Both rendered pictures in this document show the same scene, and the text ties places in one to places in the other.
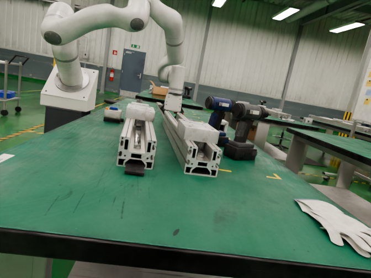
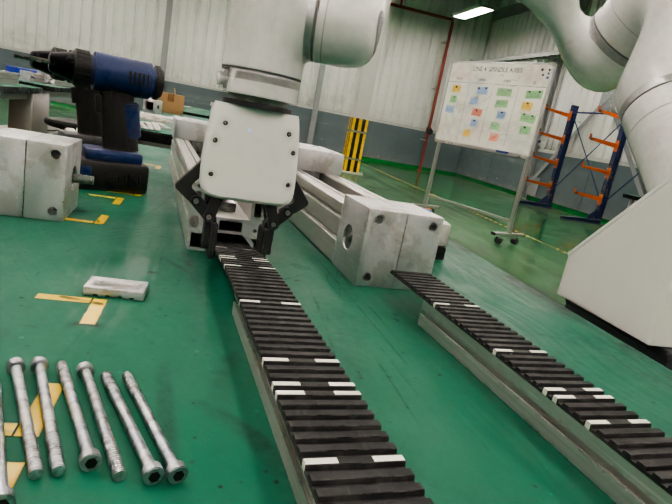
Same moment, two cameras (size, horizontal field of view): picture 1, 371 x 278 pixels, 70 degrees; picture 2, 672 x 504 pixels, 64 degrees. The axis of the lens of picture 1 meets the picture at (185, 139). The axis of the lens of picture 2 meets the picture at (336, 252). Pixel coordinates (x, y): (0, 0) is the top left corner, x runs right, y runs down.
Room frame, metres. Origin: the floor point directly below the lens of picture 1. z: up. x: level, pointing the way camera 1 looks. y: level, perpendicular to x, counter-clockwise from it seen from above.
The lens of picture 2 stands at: (2.18, 0.13, 0.96)
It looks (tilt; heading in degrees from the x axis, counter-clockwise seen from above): 13 degrees down; 171
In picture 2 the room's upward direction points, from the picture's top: 11 degrees clockwise
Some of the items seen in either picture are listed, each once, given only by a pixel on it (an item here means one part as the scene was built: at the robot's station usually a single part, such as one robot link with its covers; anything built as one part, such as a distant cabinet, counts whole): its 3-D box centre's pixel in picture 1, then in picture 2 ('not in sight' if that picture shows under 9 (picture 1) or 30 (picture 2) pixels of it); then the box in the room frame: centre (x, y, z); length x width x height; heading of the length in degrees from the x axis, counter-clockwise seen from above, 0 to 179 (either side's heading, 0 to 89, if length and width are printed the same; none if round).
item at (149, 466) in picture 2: not in sight; (126, 419); (1.90, 0.07, 0.78); 0.11 x 0.01 x 0.01; 27
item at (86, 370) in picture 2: not in sight; (99, 414); (1.90, 0.06, 0.78); 0.11 x 0.01 x 0.01; 26
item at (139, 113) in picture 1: (139, 115); (303, 162); (1.09, 0.20, 0.87); 0.16 x 0.11 x 0.07; 12
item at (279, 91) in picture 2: (175, 91); (257, 88); (1.58, 0.11, 0.98); 0.09 x 0.08 x 0.03; 101
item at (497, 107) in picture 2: not in sight; (480, 147); (-4.05, 2.60, 0.97); 1.51 x 0.50 x 1.95; 26
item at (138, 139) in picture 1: (138, 126); (299, 186); (1.09, 0.20, 0.82); 0.80 x 0.10 x 0.09; 12
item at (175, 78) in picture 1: (176, 76); (275, 8); (1.58, 0.12, 1.06); 0.09 x 0.08 x 0.13; 80
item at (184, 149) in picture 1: (182, 133); (204, 172); (1.13, 0.02, 0.82); 0.80 x 0.10 x 0.09; 12
